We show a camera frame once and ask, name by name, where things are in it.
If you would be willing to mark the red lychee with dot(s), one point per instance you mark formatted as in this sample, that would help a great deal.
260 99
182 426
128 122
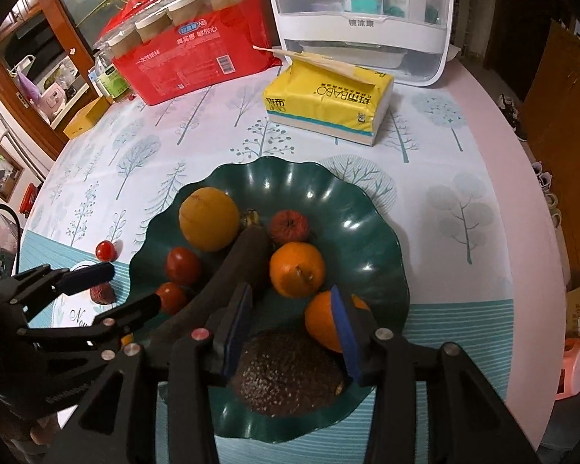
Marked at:
101 295
290 227

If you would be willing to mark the red cherry tomato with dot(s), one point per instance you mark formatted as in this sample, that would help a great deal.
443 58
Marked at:
105 250
183 266
171 298

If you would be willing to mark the dark green scalloped plate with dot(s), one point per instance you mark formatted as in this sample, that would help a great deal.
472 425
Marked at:
362 251

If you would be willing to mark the white storage box clear lid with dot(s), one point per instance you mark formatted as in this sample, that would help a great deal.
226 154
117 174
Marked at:
362 34

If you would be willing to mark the large yellow-orange orange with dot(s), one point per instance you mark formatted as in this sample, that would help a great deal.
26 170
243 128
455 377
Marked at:
209 220

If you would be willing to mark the small orange mandarin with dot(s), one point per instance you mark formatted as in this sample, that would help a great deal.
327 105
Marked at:
323 323

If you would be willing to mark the pale slippers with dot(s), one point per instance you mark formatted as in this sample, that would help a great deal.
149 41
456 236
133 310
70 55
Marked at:
553 208

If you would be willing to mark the dark avocado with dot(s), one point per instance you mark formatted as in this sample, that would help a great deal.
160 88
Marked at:
287 374

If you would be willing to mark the red paper cup package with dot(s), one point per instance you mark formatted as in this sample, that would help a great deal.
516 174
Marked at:
198 63

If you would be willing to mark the black shoes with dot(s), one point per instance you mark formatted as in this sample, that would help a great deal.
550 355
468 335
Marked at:
510 112

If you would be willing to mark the person's left hand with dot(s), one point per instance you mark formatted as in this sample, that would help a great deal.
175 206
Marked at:
41 432

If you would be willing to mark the white shoes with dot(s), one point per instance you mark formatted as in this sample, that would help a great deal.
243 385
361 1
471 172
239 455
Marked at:
544 178

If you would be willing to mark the overripe dark banana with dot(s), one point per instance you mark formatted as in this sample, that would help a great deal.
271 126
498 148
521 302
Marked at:
244 261

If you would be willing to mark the brown wooden cabinet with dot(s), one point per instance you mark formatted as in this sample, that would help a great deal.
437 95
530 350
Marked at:
565 130

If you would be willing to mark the yellow flat box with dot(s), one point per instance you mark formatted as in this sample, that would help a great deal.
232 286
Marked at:
87 118

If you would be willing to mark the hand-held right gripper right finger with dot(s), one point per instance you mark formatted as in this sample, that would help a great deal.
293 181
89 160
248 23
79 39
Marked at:
348 336

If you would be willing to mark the pink kitchen appliance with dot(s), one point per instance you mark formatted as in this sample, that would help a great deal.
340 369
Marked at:
53 100

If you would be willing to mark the yellow tissue pack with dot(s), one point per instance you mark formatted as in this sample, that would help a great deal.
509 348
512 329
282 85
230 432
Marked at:
328 101

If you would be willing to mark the pink plastic stool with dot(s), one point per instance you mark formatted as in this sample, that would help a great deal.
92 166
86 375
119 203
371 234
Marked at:
573 368

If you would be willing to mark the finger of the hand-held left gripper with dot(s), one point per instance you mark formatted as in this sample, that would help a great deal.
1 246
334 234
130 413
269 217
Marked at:
135 312
87 274

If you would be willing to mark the white round plate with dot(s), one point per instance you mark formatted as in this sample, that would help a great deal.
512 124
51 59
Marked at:
72 310

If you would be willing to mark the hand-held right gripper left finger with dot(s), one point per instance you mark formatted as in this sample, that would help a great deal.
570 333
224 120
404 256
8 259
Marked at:
234 336

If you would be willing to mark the medium orange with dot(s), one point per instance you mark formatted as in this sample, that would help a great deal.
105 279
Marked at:
297 270

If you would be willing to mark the green-labelled bottle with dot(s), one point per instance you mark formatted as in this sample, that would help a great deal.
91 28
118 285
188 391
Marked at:
112 83

